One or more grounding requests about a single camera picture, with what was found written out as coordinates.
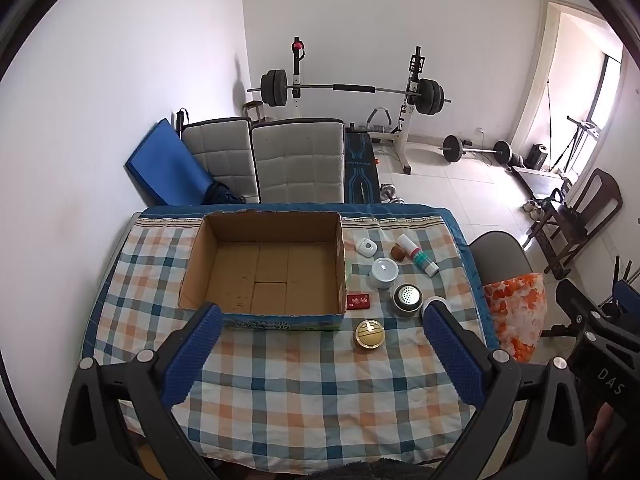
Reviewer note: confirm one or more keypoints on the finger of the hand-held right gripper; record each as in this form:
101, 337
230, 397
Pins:
629, 297
575, 300

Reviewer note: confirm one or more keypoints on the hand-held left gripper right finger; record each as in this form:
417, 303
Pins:
452, 355

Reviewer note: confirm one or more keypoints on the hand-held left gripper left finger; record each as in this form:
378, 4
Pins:
192, 355

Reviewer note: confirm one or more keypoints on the gold round tin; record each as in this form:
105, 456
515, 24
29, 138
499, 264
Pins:
370, 335

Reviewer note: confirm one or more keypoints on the cardboard box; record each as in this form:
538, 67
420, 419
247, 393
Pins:
265, 280

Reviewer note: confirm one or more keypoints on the white earbud case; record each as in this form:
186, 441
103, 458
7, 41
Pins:
366, 247

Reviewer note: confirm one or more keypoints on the person's right hand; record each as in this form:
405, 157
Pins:
600, 435

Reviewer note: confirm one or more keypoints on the white round container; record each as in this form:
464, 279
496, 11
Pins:
437, 300
384, 272

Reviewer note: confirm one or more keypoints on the orange patterned bag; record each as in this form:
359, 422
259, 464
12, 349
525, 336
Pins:
515, 310

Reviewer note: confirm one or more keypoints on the silver jar with perforated lid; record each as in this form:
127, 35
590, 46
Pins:
406, 300

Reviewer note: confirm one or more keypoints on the dark wooden chair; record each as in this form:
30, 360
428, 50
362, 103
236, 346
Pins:
585, 220

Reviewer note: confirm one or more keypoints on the pair of white shoes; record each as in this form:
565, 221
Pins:
534, 208

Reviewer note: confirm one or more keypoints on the white tube with green label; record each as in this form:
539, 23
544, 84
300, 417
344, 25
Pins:
417, 255

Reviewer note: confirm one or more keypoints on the small red box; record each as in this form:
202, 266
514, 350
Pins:
358, 301

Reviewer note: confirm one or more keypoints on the brown walnut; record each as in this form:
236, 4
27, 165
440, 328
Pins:
398, 252

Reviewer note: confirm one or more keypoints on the plaid tablecloth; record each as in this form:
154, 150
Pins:
310, 390

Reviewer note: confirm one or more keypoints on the black speaker box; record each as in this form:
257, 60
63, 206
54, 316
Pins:
539, 156

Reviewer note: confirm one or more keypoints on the chrome dumbbell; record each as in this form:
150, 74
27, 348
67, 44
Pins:
387, 191
399, 199

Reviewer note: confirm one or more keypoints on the dark blue cloth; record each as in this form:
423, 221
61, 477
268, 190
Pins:
222, 192

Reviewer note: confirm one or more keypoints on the short barbell with black plates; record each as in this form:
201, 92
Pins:
452, 148

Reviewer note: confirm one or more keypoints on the blue folded mat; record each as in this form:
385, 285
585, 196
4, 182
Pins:
162, 160

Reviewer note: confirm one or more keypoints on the grey cushioned chair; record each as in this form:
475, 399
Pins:
220, 155
300, 160

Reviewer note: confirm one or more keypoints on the black exercise mat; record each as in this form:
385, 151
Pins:
360, 170

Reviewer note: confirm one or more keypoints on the window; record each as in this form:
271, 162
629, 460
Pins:
610, 90

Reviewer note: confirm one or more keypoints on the white barbell rack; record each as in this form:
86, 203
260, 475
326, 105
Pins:
407, 125

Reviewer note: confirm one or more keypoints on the small wooden stool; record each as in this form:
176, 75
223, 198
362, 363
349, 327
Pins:
252, 111

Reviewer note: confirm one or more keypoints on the long barbell with black plates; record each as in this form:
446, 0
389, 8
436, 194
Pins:
350, 88

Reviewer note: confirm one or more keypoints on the grey ab roller frame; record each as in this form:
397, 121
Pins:
380, 121

